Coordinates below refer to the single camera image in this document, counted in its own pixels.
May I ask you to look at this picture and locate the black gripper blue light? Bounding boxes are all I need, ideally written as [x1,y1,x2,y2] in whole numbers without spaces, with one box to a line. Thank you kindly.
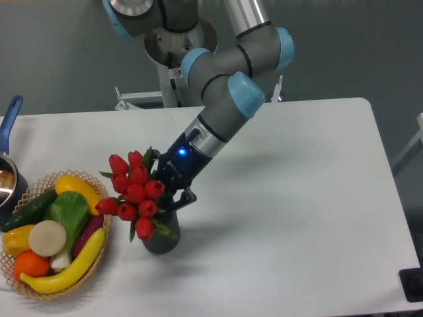
[150,131,212,213]

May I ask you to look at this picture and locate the red tulip bouquet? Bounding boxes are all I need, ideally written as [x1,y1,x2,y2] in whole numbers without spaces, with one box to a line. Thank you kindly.
[95,149,165,240]

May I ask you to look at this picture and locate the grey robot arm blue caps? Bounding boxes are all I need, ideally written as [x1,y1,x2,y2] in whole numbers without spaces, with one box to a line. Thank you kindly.
[103,1,295,213]

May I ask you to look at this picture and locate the dark grey ribbed vase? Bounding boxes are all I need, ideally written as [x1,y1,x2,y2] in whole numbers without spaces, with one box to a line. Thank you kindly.
[143,197,180,254]

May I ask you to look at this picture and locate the purple sweet potato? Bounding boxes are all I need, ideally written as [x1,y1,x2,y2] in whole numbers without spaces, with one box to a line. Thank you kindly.
[72,215,104,259]

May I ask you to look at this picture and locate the green bok choy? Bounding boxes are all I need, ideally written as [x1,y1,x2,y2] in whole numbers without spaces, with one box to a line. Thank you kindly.
[44,192,89,272]

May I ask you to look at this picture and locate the yellow squash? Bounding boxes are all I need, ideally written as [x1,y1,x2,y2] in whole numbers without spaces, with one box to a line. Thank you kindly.
[54,174,101,216]

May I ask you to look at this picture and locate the woven wicker basket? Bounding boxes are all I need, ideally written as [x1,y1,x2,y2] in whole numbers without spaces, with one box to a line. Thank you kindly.
[1,170,112,300]

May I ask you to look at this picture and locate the beige round slice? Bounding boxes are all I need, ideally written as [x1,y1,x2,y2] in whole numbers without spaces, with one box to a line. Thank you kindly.
[28,220,67,257]

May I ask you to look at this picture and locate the green cucumber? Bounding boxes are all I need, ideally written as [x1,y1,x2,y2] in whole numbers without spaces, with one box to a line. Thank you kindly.
[1,190,58,232]

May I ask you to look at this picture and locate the yellow banana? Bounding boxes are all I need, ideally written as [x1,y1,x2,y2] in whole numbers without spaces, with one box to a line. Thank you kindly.
[20,228,106,295]

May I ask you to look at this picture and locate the orange fruit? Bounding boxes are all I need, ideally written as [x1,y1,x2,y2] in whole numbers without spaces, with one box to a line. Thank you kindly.
[13,251,50,280]

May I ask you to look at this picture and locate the yellow bell pepper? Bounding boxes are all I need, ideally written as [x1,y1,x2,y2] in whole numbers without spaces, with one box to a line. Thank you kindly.
[2,225,35,257]

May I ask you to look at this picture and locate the black device at table edge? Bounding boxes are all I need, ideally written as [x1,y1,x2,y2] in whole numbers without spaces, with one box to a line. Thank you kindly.
[399,267,422,302]

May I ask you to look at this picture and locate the blue handled saucepan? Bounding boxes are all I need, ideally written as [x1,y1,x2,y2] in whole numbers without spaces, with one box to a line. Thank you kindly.
[1,95,28,225]

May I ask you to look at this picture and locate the white frame at right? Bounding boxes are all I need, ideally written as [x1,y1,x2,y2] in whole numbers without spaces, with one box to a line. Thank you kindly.
[391,113,422,176]

